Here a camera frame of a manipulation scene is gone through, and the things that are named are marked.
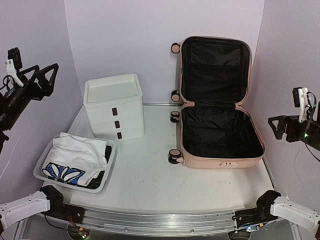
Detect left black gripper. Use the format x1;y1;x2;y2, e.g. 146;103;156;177
0;62;59;130

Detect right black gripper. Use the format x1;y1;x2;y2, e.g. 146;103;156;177
266;114;320;151

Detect pink hard-shell suitcase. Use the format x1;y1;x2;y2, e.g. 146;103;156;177
168;36;266;169

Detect white perforated plastic basket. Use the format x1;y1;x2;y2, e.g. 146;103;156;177
33;134;117;193

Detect white plastic drawer unit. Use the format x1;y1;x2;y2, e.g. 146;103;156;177
83;73;145;141

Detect white blue print t-shirt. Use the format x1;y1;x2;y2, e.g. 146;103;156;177
41;132;108;187

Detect black jeans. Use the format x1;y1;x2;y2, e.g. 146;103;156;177
87;145;112;190

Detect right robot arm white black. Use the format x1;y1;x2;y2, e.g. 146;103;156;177
232;115;320;240

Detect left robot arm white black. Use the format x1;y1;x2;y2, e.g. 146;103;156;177
0;59;85;232

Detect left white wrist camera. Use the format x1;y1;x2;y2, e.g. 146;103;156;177
5;47;24;87

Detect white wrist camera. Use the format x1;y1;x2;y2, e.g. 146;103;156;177
5;47;24;87
292;87;313;123

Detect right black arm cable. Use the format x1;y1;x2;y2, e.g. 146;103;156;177
306;139;320;162

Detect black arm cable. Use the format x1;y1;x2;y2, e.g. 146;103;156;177
42;213;78;232
306;139;320;162

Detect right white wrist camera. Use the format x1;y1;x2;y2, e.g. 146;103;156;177
292;87;313;123

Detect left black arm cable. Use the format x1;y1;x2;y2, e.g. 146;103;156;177
42;213;78;232

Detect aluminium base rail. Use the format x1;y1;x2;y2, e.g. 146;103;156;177
72;206;247;238

